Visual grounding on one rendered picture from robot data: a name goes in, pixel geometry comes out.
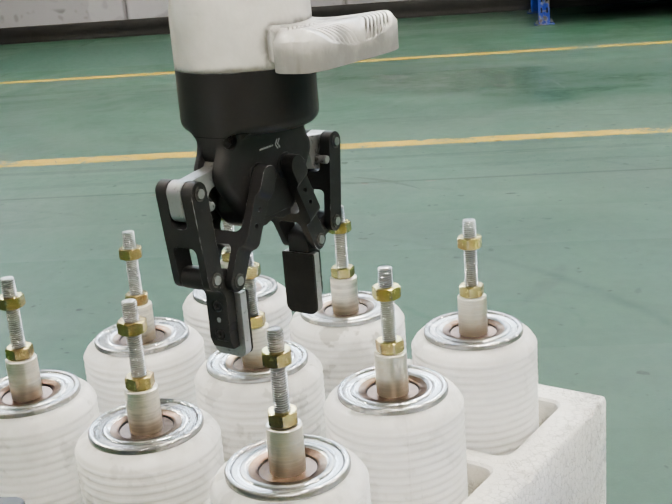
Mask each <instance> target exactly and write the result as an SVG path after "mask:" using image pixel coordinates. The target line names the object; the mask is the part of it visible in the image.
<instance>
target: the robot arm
mask: <svg viewBox="0 0 672 504"><path fill-rule="evenodd" d="M168 18H169V28H170V36H171V45H172V53H173V62H174V70H175V79H176V87H177V96H178V104H179V112H180V120H181V124H182V126H183V127H184V128H185V129H186V130H188V131H189V132H190V133H191V134H192V135H193V136H194V138H195V139H196V142H197V154H196V160H195V164H194V172H192V173H191V174H189V175H187V176H185V177H183V178H181V179H179V180H174V179H161V180H160V181H158V183H157V184H156V188H155V193H156V199H157V204H158V209H159V213H160V218H161V223H162V228H163V232H164V237H165V242H166V246H167V251H168V256H169V261H170V265H171V270H172V275H173V279H174V282H175V284H176V285H177V286H181V287H186V288H192V289H198V290H203V291H204V292H205V294H206V302H207V311H208V319H209V327H210V336H211V339H212V341H213V344H214V345H215V347H216V349H217V350H218V351H219V352H221V353H224V354H229V355H234V356H239V357H243V356H245V355H246V354H248V353H250V352H251V351H252V350H253V338H252V328H251V320H250V310H249V300H248V290H247V289H243V287H244V285H245V280H246V275H247V270H248V264H249V259H250V254H251V252H252V251H253V250H255V249H257V248H258V247H259V245H260V241H261V236H262V231H263V226H265V225H267V224H268V223H269V222H270V221H272V222H273V224H274V226H275V228H276V230H277V232H278V234H279V236H280V238H281V240H282V243H283V244H284V245H286V246H289V248H288V249H286V250H284V251H282V257H283V268H284V278H285V289H286V298H287V306H288V307H289V309H290V310H292V311H294V312H300V313H306V314H315V313H316V312H318V311H320V310H321V309H322V307H323V299H322V292H323V281H322V274H321V273H322V269H321V257H320V249H322V248H323V246H324V244H325V240H326V234H327V233H328V232H329V231H330V230H332V231H336V230H338V229H339V227H340V225H341V157H340V135H339V133H338V132H337V131H328V130H309V129H305V127H304V125H305V124H307V123H309V122H311V121H312V120H314V119H315V118H316V116H317V115H318V112H319V99H318V87H317V74H316V72H320V71H325V70H329V69H333V68H337V67H340V66H344V65H347V64H351V63H354V62H358V61H361V60H365V59H368V58H372V57H375V56H378V55H382V54H385V53H388V52H391V51H394V50H397V49H398V48H399V43H398V25H397V19H396V18H395V17H394V15H393V14H392V13H391V12H390V11H388V10H379V11H373V12H366V13H360V14H353V15H345V16H336V17H313V16H312V11H311V3H310V0H168ZM314 189H318V190H322V191H323V193H324V210H319V209H320V205H319V202H318V200H317V198H316V195H315V193H314ZM221 218H222V219H223V220H224V221H225V222H226V223H228V224H229V225H233V226H241V228H240V229H239V230H238V231H226V230H221V227H220V224H221ZM294 222H296V224H295V223H294ZM225 246H230V247H231V252H230V257H229V263H228V268H221V263H220V258H221V253H222V249H223V248H224V247H225ZM190 249H192V250H193V251H194V252H195V253H196V255H197V260H198V265H199V266H197V265H193V264H192V259H191V254H190Z"/></svg>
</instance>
